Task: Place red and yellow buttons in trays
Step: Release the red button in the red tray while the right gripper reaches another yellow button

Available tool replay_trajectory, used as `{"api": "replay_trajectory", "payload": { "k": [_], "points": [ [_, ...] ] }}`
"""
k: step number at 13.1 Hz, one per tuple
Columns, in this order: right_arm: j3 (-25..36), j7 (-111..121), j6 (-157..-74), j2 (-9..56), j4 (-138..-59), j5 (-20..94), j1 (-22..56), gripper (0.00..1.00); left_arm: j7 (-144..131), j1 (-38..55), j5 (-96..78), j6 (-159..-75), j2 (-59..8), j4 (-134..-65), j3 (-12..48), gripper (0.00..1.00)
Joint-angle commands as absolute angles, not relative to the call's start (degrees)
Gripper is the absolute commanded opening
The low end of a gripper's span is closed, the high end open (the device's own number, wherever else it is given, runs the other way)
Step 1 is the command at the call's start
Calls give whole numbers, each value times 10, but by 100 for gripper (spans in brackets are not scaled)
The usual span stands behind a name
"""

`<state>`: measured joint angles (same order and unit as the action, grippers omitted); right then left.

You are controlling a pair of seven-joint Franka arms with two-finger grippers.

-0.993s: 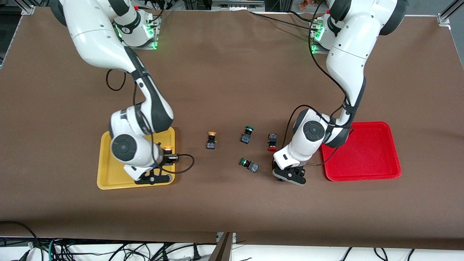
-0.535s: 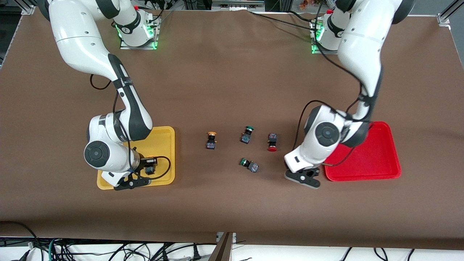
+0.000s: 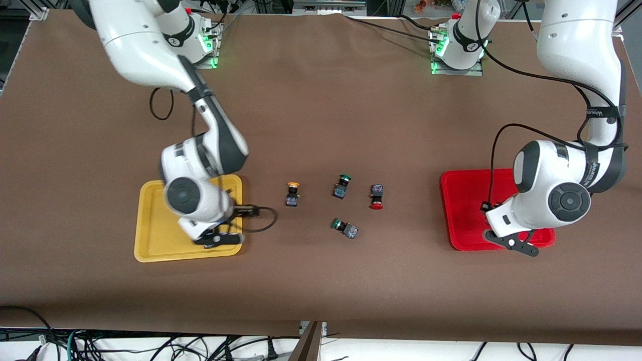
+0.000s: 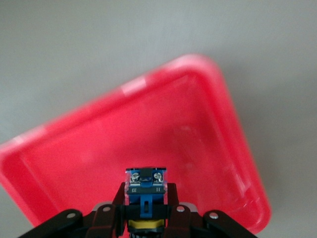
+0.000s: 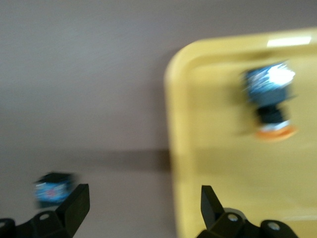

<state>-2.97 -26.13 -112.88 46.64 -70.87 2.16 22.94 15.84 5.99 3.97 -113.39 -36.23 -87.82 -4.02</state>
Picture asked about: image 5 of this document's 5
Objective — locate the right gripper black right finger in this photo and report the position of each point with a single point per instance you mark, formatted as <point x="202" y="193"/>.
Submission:
<point x="215" y="223"/>

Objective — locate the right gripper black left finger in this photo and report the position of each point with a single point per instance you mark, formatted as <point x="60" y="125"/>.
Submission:
<point x="67" y="218"/>

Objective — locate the yellow plastic tray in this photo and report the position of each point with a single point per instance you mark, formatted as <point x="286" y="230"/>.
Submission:
<point x="223" y="173"/>

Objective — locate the brown table cover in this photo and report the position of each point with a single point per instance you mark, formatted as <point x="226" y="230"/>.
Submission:
<point x="74" y="74"/>

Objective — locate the yellow push button switch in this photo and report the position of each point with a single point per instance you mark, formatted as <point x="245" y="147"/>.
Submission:
<point x="52" y="193"/>
<point x="267" y="94"/>

